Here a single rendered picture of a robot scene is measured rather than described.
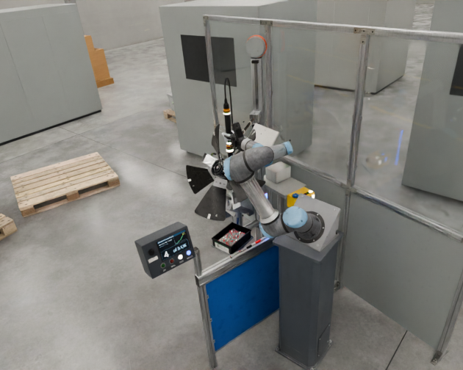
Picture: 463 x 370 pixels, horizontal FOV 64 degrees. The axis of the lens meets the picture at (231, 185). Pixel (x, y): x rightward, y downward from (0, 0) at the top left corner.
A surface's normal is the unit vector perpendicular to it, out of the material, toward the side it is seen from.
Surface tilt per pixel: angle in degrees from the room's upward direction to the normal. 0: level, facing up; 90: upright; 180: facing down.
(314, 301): 90
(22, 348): 0
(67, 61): 90
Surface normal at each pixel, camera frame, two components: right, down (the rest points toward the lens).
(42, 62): 0.76, 0.28
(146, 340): -0.07, -0.86
